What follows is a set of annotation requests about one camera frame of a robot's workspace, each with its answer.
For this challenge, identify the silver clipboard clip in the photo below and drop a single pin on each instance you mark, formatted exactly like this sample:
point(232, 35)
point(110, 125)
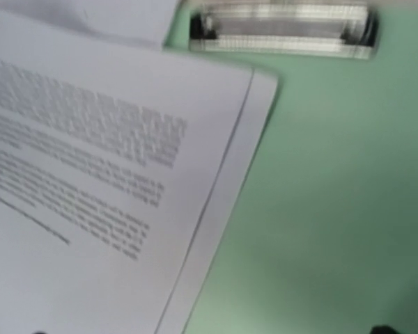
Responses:
point(343, 30)

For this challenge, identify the left lower paper sheets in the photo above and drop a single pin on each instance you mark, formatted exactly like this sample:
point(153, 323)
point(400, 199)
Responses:
point(128, 22)

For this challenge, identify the printed paper sheet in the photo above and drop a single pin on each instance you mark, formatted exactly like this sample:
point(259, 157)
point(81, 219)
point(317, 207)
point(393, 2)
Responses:
point(119, 168)

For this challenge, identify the light green clipboard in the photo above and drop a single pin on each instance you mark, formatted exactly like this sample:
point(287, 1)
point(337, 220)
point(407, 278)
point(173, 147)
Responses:
point(324, 235)

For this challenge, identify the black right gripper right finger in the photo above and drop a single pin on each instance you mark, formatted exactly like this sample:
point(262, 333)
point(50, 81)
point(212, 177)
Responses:
point(383, 329)

